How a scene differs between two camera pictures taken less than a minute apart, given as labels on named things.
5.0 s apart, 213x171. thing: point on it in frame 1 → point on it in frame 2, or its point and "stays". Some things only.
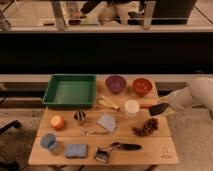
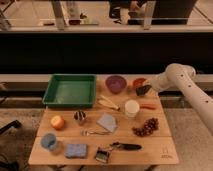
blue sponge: (76, 151) stays
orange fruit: (57, 122) stays
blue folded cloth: (107, 121) stays
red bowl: (141, 86) stays
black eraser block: (158, 108) → (140, 91)
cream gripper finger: (170, 111) → (147, 82)
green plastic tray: (71, 90) stays
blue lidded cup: (48, 140) stays
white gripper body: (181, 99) → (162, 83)
